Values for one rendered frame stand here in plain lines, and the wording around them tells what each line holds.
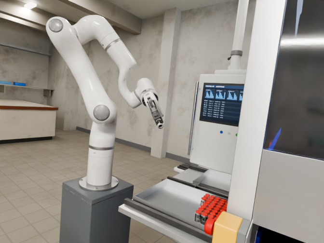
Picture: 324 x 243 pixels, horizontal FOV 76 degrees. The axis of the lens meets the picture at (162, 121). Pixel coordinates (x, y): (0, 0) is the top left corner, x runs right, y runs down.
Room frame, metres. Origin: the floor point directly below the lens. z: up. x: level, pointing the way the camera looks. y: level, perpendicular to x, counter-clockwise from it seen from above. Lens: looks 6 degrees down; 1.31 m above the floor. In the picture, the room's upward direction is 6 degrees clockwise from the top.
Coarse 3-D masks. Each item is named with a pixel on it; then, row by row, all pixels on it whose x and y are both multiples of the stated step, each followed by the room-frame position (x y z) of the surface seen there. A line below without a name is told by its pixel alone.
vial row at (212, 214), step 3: (219, 201) 0.79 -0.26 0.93; (222, 201) 0.79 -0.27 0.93; (225, 201) 0.80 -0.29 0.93; (219, 204) 0.76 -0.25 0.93; (222, 204) 0.77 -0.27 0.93; (216, 207) 0.74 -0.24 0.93; (219, 207) 0.74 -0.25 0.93; (213, 210) 0.71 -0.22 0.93; (216, 210) 0.72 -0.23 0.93; (219, 210) 0.74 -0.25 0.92; (210, 213) 0.69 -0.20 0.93; (213, 213) 0.69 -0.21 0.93; (216, 213) 0.70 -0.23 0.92; (210, 216) 0.67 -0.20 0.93; (213, 216) 0.67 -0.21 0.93
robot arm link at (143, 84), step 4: (140, 80) 1.05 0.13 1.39; (144, 80) 1.04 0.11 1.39; (148, 80) 1.05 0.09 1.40; (136, 84) 1.07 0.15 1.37; (140, 84) 1.02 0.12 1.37; (144, 84) 1.00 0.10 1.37; (148, 84) 1.00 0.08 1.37; (152, 84) 1.03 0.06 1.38; (136, 88) 1.02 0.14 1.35; (140, 88) 0.99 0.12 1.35; (144, 88) 0.97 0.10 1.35; (148, 88) 0.96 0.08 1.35; (152, 88) 0.97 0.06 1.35; (136, 92) 1.00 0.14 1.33; (140, 92) 0.97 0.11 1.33; (136, 96) 1.00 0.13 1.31; (140, 100) 1.00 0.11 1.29
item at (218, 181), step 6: (204, 174) 1.16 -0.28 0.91; (210, 174) 1.23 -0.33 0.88; (216, 174) 1.21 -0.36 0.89; (222, 174) 1.20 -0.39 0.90; (228, 174) 1.18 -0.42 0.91; (198, 180) 1.08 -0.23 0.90; (204, 180) 1.12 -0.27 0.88; (210, 180) 1.13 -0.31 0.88; (216, 180) 1.14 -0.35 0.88; (222, 180) 1.15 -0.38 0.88; (228, 180) 1.16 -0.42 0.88; (204, 186) 0.99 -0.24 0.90; (210, 186) 0.97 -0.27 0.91; (216, 186) 1.06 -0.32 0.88; (222, 186) 1.07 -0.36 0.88; (228, 186) 1.07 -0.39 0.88; (222, 192) 0.94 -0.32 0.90; (228, 192) 0.93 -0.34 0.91
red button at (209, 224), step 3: (207, 219) 0.50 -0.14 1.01; (210, 219) 0.50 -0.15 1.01; (213, 219) 0.50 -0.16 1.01; (207, 222) 0.50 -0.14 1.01; (210, 222) 0.49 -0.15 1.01; (213, 222) 0.49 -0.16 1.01; (204, 225) 0.50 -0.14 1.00; (207, 225) 0.49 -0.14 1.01; (210, 225) 0.49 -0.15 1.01; (213, 225) 0.49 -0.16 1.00; (204, 228) 0.49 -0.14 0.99; (207, 228) 0.49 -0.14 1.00; (210, 228) 0.49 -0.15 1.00; (213, 228) 0.49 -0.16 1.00; (204, 231) 0.50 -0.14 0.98; (207, 231) 0.49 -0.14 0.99; (210, 231) 0.48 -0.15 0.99; (213, 231) 0.50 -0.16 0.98; (210, 234) 0.49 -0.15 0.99
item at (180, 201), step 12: (168, 180) 1.00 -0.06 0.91; (144, 192) 0.85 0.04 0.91; (156, 192) 0.91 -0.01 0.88; (168, 192) 0.92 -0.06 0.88; (180, 192) 0.94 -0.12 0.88; (192, 192) 0.93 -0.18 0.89; (204, 192) 0.90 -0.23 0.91; (144, 204) 0.76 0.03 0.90; (156, 204) 0.80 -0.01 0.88; (168, 204) 0.81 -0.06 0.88; (180, 204) 0.82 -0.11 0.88; (192, 204) 0.83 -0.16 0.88; (180, 216) 0.68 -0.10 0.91; (192, 216) 0.74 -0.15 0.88
